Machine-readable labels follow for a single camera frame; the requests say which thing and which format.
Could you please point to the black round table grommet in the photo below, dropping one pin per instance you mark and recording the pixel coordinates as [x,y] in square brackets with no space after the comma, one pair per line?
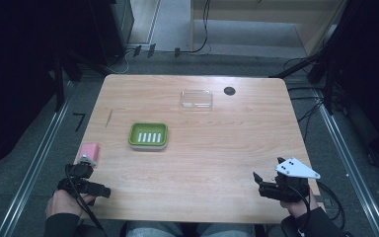
[229,91]

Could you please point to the black metal stand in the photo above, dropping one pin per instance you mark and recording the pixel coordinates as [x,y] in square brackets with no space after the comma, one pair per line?
[65,72]

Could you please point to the aluminium floor rail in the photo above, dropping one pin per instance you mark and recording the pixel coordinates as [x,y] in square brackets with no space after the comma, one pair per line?
[352,168]
[34,164]

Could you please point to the clear plastic lid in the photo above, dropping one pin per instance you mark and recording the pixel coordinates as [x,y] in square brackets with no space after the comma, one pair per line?
[196,99]

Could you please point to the black plug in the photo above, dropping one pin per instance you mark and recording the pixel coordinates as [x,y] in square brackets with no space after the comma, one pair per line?
[177,52]
[151,50]
[137,51]

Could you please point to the person's left hand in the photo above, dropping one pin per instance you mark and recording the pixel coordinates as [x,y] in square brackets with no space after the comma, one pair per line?
[62,204]

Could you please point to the black cabinet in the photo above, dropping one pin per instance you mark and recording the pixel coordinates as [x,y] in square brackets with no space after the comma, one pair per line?
[108,26]

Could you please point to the light wooden furniture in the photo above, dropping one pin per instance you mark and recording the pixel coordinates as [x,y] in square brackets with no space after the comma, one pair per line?
[266,23]

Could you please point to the person's right hand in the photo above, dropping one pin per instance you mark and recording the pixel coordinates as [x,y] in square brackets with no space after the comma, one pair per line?
[296,208]

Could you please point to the pink soap bar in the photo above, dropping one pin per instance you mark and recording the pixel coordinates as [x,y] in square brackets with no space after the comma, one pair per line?
[90,151]

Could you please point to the green soap dish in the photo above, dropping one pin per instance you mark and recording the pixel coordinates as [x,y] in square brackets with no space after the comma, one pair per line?
[148,136]

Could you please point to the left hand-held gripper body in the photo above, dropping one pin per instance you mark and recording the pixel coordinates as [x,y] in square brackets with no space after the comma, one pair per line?
[83,187]

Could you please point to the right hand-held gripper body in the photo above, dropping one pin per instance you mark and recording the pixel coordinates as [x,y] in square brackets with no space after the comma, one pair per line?
[291,187]

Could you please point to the thin wooden stick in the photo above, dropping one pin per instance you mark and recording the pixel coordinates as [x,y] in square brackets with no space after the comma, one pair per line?
[108,118]

